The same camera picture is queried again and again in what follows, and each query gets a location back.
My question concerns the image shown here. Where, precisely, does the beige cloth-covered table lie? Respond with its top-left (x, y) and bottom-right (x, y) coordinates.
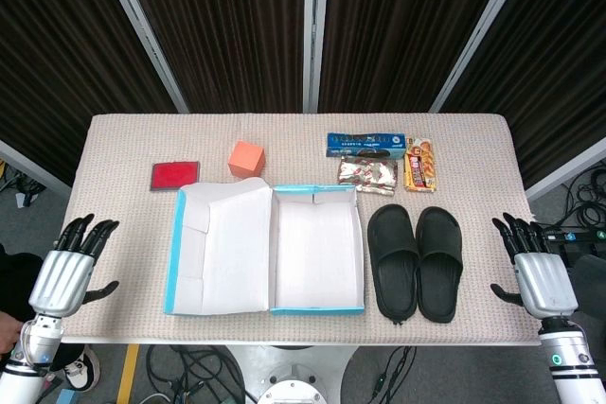
top-left (55, 113), bottom-right (560, 346)

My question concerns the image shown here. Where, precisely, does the white black sneaker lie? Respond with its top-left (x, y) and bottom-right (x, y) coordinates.
top-left (49, 345), bottom-right (101, 394)

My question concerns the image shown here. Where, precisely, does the yellow floor tape strip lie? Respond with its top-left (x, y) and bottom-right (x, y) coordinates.
top-left (116, 343), bottom-right (142, 400)

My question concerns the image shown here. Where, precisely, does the black power strip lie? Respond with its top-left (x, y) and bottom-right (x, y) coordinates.
top-left (539, 228), bottom-right (606, 247)

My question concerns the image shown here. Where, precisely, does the black rubber slipper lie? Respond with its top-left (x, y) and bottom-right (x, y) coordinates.
top-left (415, 205), bottom-right (464, 325)
top-left (366, 203), bottom-right (420, 325)

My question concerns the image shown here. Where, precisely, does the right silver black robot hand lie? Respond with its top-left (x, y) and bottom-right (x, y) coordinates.
top-left (490, 212), bottom-right (579, 319)

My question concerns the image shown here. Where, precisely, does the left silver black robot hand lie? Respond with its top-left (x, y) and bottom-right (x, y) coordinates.
top-left (27, 213), bottom-right (120, 318)

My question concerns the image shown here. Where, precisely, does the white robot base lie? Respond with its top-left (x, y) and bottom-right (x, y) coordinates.
top-left (222, 344), bottom-right (356, 404)

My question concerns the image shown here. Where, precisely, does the yellow snack packet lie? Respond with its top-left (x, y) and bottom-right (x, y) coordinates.
top-left (402, 134), bottom-right (439, 194)

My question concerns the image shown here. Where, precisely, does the red flat stamp pad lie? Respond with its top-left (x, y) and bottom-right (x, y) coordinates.
top-left (150, 161), bottom-right (202, 193)

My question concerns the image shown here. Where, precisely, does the person in black clothes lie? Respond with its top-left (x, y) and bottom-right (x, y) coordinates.
top-left (0, 242), bottom-right (48, 353)

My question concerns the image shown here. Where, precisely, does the silver red snack packet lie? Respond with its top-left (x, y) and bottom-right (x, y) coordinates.
top-left (336, 154), bottom-right (399, 197)

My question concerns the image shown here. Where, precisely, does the light blue shoe box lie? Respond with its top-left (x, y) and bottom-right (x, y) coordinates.
top-left (163, 176), bottom-right (366, 318)

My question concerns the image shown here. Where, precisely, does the blue snack package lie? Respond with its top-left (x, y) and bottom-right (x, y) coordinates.
top-left (326, 132), bottom-right (407, 161)

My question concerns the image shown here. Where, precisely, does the black floor cable tangle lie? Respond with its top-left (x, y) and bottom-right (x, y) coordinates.
top-left (562, 167), bottom-right (606, 235)
top-left (146, 344), bottom-right (247, 404)

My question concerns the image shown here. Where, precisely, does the orange cube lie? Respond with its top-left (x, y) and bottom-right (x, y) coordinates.
top-left (227, 140), bottom-right (266, 182)

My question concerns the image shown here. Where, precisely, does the silver aluminium partition post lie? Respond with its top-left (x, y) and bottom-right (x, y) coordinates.
top-left (302, 0), bottom-right (331, 114)
top-left (525, 136), bottom-right (606, 202)
top-left (93, 0), bottom-right (190, 114)
top-left (428, 0), bottom-right (539, 114)
top-left (0, 138), bottom-right (72, 202)

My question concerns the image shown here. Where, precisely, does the black cable with inline switch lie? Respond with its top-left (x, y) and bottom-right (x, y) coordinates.
top-left (368, 345), bottom-right (418, 398)

